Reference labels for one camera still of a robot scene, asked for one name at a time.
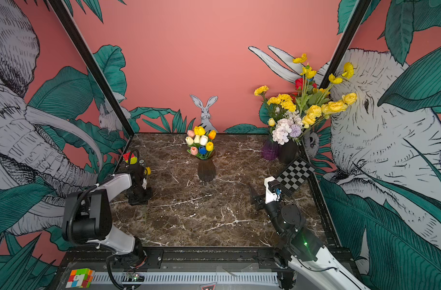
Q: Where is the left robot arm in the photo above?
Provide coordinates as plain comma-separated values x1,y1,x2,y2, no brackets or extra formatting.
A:
61,164,153,268

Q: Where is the rubiks cube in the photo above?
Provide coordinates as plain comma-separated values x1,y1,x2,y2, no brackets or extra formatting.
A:
66,268,95,288

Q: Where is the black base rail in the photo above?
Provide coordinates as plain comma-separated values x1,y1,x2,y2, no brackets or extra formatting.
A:
60,246,355,271

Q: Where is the orange yellow tulip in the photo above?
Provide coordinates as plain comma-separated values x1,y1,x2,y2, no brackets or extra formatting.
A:
208,130,217,140

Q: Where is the black left frame post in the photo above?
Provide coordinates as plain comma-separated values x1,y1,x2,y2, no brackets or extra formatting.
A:
48,0,135,138

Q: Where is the red yellow cube block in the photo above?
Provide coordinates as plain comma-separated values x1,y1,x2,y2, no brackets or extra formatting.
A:
122,152,138,164

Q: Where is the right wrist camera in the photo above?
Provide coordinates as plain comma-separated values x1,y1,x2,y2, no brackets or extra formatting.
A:
264,176,282,204

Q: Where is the white purple hydrangea bunch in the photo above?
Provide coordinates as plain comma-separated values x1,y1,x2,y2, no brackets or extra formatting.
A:
272,112,304,146

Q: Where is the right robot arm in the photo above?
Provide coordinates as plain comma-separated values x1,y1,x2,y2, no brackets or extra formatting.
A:
248,179,368,290

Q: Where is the black right frame post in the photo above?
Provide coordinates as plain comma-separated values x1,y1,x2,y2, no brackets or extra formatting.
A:
319,0,371,88

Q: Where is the blue tulip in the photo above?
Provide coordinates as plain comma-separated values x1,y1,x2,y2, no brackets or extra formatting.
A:
198,146,207,155

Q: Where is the black vase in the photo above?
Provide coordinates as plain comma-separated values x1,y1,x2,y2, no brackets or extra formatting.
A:
278,140,299,164

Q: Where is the yellow tulip in vase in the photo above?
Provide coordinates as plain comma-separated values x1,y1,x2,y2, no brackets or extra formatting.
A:
194,126,206,136

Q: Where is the black frame post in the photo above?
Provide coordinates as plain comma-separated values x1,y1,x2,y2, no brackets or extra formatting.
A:
319,0,371,88
48,0,135,138

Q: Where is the white ribbed cable duct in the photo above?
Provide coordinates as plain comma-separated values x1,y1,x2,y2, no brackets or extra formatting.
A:
113,272,278,286

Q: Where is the white tulip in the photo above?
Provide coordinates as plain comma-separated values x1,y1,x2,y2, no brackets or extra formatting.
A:
199,135,209,146

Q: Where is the checkerboard calibration plate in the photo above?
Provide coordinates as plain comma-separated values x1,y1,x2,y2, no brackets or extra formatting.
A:
276,157,315,197

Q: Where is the brown ribbed glass vase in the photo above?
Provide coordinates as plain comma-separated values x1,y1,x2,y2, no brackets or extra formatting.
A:
197,158,216,182

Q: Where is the cream tulip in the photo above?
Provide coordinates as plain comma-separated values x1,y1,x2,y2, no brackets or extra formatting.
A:
185,136,194,146

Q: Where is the yellow flower bouquet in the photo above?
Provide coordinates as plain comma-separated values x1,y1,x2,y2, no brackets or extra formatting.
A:
253,47,358,129

